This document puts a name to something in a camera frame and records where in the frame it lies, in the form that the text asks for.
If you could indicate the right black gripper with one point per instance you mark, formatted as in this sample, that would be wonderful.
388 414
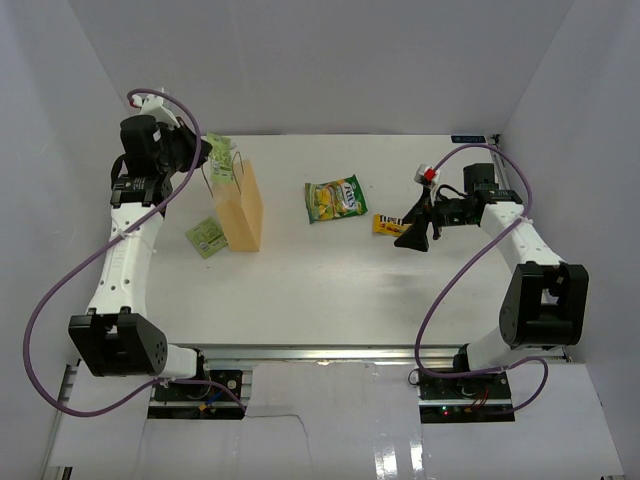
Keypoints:
416 236

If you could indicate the light green snack packet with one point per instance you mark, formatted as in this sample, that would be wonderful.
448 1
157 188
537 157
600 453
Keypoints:
207 237
220 158

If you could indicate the aluminium table rail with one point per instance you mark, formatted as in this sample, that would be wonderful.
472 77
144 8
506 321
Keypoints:
440 356

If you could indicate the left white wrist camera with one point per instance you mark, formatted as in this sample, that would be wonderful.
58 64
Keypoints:
154 105

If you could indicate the yellow M&M's packet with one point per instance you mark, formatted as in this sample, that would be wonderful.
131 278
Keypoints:
389 226

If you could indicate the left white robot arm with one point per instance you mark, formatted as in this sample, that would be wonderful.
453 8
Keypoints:
115 336

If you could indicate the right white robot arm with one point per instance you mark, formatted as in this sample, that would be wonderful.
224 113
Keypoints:
545 301

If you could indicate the brown paper bag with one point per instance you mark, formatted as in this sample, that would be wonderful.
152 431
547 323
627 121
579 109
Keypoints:
238 206

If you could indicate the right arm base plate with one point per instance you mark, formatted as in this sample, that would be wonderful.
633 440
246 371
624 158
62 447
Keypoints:
482 399

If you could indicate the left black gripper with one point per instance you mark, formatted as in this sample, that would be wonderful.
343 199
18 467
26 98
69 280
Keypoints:
190 140

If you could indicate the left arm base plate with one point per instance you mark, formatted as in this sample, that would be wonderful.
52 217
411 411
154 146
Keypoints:
201 402

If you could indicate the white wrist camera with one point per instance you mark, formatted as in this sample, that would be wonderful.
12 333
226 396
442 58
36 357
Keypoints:
427 176
154 105

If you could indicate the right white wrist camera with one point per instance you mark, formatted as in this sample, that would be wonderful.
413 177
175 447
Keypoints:
427 176

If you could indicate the green Fox's candy bag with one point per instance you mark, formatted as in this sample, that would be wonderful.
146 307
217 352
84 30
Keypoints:
342 198

